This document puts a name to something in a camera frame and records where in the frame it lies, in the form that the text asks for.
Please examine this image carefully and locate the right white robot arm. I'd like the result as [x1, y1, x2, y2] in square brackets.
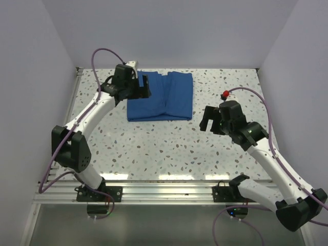
[199, 100, 327, 232]

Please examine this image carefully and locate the blue surgical drape cloth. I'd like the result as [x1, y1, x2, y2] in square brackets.
[127, 71, 193, 122]

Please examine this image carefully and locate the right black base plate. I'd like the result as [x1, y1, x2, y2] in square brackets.
[212, 186, 246, 203]

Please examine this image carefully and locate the aluminium mounting rail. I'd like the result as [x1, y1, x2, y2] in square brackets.
[32, 180, 303, 205]

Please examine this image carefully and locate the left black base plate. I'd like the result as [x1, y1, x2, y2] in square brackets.
[74, 186, 123, 202]

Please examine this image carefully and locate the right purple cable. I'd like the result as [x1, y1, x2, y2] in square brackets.
[213, 87, 328, 246]

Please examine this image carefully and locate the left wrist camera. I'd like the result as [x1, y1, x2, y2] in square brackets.
[125, 60, 138, 72]

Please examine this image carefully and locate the purple cable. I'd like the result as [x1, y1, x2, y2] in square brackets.
[38, 48, 127, 194]
[213, 87, 328, 246]

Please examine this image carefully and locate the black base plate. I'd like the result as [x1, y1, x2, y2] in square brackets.
[74, 186, 123, 202]
[212, 186, 246, 203]

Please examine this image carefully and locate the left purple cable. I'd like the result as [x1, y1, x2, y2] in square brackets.
[38, 48, 127, 194]

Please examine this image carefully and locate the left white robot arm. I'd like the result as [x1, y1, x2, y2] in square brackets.
[51, 60, 151, 201]

